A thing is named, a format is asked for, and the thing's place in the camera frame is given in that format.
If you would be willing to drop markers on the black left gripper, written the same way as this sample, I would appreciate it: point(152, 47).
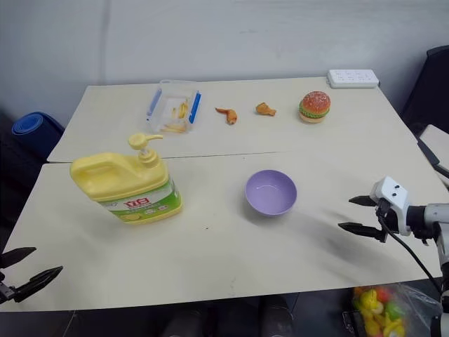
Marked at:
point(6, 293)

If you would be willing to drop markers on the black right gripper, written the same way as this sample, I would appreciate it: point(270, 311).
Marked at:
point(383, 210)

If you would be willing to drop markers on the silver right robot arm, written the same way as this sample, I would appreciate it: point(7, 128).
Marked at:
point(433, 214)

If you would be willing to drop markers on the purple plastic bowl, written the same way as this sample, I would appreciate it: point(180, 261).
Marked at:
point(271, 192)

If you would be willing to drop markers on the yellow detergent pump bottle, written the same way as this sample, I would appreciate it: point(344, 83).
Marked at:
point(140, 182)

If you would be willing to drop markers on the clear bag of colourful toys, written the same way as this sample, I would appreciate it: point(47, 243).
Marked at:
point(382, 312)

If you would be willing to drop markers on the toy hamburger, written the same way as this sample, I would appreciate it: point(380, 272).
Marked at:
point(314, 107)

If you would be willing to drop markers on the dark rounded shape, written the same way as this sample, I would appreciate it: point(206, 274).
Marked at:
point(277, 319)

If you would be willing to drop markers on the white power strip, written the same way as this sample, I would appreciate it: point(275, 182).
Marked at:
point(352, 78)

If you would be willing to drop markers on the black chair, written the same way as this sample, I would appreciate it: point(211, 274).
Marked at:
point(429, 87)

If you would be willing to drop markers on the blue rolled foam mat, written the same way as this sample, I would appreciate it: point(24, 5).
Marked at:
point(36, 124)

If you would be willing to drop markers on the toy fried chicken piece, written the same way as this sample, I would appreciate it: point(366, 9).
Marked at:
point(264, 109)

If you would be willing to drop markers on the toy fried chicken wing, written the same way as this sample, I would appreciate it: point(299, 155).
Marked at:
point(229, 115)

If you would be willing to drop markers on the clear container with blue clips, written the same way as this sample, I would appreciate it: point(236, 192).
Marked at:
point(158, 116)

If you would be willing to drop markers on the yellow toy french fries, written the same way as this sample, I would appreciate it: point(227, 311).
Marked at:
point(181, 109)
point(174, 128)

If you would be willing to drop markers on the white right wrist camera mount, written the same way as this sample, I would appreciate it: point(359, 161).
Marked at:
point(394, 194)

